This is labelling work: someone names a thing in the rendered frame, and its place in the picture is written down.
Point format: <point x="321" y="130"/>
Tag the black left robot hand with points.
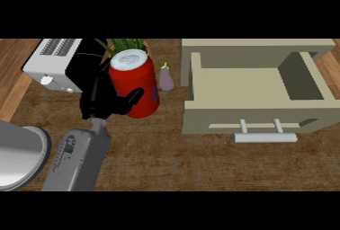
<point x="100" y="104"/>

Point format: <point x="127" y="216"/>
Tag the red can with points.
<point x="136" y="77"/>

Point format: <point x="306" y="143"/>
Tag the olive drawer front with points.
<point x="220" y="115"/>

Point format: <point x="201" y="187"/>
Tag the olive wooden drawer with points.
<point x="238" y="85"/>

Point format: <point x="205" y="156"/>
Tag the purple eggplant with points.
<point x="165" y="81"/>

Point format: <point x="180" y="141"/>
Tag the white and black toaster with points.
<point x="49" y="67"/>

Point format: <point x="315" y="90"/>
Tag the green potted plant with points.
<point x="125" y="44"/>

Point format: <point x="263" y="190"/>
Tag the grey round cylinder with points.
<point x="18" y="155"/>

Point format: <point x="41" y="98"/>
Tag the brown textured mat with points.
<point x="185" y="164"/>

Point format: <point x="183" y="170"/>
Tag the olive wooden cabinet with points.
<point x="247" y="54"/>

